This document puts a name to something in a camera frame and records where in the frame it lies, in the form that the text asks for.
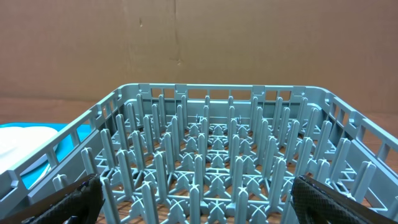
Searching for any teal serving tray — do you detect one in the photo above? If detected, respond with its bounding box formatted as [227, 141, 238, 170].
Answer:
[0, 122, 94, 190]

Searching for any large pink plate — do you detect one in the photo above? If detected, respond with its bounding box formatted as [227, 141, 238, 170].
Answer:
[1, 126, 58, 173]

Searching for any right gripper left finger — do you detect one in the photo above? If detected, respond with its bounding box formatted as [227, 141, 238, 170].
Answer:
[1, 174, 104, 224]

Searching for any grey dishwasher rack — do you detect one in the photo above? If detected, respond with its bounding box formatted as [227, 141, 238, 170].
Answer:
[1, 83, 397, 223]

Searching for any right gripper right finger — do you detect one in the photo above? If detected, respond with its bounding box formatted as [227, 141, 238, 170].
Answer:
[291, 175, 397, 224]

